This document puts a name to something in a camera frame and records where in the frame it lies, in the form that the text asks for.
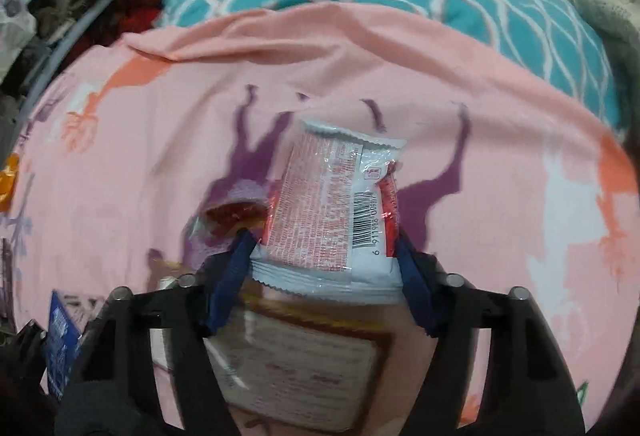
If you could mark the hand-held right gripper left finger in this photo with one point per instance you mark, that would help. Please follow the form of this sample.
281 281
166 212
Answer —
227 286

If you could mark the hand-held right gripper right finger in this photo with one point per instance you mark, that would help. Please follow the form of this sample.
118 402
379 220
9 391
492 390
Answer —
417 286

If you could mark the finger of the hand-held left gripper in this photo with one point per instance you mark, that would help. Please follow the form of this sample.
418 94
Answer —
30 351

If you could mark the blue snack packet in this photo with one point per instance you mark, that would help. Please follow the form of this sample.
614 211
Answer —
60 341

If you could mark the red and white snack packet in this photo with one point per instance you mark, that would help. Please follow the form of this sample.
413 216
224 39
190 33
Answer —
320 196

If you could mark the small red clear wrapper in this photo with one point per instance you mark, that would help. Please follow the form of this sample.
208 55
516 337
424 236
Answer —
230 213

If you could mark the dark cloth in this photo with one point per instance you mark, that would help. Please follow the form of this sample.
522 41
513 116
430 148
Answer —
100 408

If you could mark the pink printed blanket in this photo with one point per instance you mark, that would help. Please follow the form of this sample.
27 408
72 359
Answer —
150 141

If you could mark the orange wrapper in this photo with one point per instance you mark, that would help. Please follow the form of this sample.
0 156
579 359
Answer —
9 181

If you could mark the white plastic bag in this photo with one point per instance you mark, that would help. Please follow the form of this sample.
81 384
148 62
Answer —
15 26

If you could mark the grey knitted cushion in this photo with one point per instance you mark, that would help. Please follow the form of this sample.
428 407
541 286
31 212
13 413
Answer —
607 11

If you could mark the beige packet with brown frame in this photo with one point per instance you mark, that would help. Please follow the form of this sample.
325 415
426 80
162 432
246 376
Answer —
300 361

